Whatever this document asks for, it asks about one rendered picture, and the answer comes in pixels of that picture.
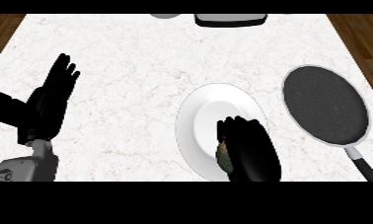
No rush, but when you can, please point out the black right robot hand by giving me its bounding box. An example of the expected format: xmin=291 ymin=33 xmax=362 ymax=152
xmin=215 ymin=114 xmax=282 ymax=183

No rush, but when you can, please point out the white plate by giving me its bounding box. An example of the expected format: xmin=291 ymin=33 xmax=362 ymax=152
xmin=175 ymin=82 xmax=269 ymax=182

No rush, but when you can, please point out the black frying pan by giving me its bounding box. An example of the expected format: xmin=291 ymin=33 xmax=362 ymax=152
xmin=281 ymin=64 xmax=373 ymax=183

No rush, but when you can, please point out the green squash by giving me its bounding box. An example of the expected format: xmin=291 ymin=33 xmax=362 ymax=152
xmin=213 ymin=140 xmax=234 ymax=175

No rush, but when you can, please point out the black and white appliance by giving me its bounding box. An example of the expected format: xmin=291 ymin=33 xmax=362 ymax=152
xmin=193 ymin=13 xmax=269 ymax=29

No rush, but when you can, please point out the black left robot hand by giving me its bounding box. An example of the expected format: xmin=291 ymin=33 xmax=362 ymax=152
xmin=0 ymin=52 xmax=80 ymax=146

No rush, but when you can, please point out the grey round object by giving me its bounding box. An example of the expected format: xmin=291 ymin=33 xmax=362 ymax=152
xmin=148 ymin=13 xmax=184 ymax=20

